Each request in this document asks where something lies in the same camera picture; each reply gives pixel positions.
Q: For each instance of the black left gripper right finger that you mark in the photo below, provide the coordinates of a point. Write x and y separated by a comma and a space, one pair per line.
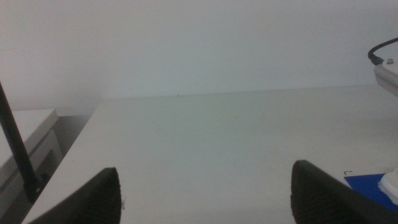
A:
317, 199

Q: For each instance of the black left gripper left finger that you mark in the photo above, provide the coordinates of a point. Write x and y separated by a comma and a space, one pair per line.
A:
96, 202

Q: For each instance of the white sandal shoe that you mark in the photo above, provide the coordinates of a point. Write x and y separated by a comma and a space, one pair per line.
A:
390, 186

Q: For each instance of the blue mat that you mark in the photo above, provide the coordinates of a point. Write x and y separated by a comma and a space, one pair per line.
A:
367, 186

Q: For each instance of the white side cabinet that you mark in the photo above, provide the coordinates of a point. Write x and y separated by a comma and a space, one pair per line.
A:
31, 137

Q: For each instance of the black stand pole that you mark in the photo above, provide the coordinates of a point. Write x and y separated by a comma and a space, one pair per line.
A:
18, 149

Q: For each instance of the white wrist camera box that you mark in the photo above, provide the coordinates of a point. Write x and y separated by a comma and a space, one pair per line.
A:
388, 76

